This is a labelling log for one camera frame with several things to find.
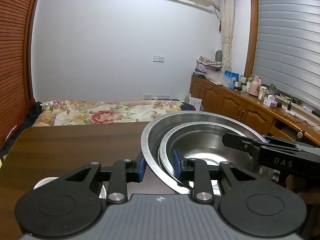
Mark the white wall switch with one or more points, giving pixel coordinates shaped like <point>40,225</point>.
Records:
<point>160,59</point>

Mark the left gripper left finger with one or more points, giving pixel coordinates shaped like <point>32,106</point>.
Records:
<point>118,176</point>

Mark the wooden sideboard cabinet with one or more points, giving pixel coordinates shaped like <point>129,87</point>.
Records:
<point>251,112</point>

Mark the small steel bowl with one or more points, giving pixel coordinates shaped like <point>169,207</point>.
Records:
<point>203,140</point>

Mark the cream patterned curtain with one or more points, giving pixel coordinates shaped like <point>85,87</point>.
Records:
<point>227,15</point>

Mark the blue picture box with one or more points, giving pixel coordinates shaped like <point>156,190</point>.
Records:
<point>230,79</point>

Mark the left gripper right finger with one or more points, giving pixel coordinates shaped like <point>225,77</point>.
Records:
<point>201,174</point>

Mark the white paper bag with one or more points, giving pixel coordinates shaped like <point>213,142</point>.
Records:
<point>195,102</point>

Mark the grey window blind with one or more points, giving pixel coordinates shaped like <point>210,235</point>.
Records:
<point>287,50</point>

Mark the floral bed quilt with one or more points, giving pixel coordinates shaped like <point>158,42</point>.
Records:
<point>66,113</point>

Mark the folded clothes stack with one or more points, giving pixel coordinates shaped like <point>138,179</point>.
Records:
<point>205,65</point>

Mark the pink kettle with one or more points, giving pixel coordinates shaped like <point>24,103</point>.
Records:
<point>255,86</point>

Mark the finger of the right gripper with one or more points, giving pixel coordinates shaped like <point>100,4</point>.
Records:
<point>245,144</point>

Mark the black clothing pile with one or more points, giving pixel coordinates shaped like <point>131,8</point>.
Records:
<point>33,113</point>

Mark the large steel bowl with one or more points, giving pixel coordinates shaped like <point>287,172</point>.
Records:
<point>156,130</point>

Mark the pink tissue box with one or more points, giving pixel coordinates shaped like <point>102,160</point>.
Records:
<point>270,102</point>

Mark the brown louvered wardrobe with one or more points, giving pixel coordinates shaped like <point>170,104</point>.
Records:
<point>17,17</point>

